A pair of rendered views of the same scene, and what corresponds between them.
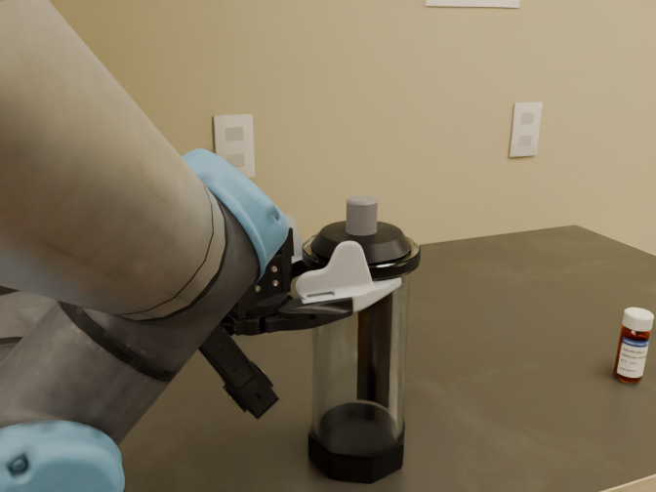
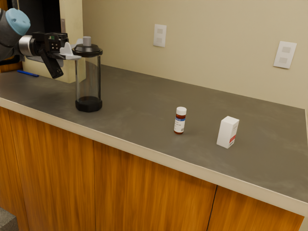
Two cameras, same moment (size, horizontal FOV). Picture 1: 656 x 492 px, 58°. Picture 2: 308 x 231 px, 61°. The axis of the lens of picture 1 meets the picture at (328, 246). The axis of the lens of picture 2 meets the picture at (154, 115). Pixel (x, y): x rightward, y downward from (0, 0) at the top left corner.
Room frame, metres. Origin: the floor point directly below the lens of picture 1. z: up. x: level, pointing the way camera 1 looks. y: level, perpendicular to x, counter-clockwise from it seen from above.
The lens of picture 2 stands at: (0.04, -0.88, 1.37)
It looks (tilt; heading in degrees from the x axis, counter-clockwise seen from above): 25 degrees down; 45
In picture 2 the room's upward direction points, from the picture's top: 5 degrees clockwise
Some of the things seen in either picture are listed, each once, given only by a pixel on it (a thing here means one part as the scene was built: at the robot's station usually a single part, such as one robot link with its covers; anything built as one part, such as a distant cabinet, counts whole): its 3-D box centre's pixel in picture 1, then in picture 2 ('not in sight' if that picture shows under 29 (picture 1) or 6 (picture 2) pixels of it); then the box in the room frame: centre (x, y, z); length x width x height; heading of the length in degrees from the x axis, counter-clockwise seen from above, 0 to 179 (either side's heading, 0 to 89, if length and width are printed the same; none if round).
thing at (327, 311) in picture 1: (297, 307); (60, 55); (0.44, 0.02, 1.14); 0.09 x 0.05 x 0.02; 100
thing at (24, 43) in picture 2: not in sight; (31, 45); (0.39, 0.16, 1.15); 0.08 x 0.05 x 0.08; 35
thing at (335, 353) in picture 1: (358, 348); (88, 78); (0.52, -0.03, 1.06); 0.11 x 0.11 x 0.21
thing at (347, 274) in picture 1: (350, 273); (68, 50); (0.45, -0.02, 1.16); 0.09 x 0.03 x 0.06; 100
